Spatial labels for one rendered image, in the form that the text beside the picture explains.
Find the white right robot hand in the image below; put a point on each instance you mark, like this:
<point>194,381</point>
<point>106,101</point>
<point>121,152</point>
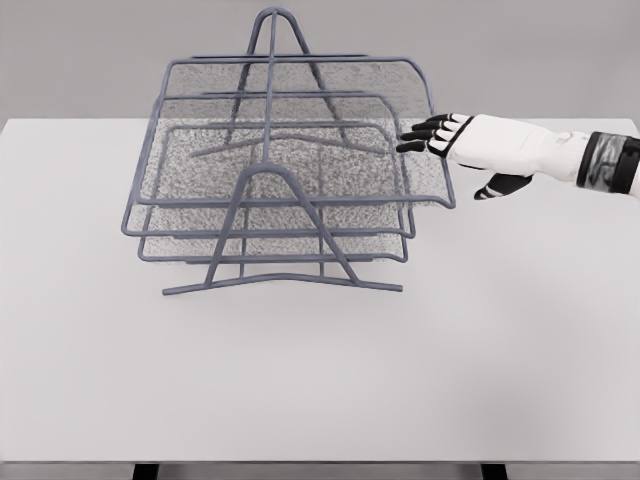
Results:
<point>495,142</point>

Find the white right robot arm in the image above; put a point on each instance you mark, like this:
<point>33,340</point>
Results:
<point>607,161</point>

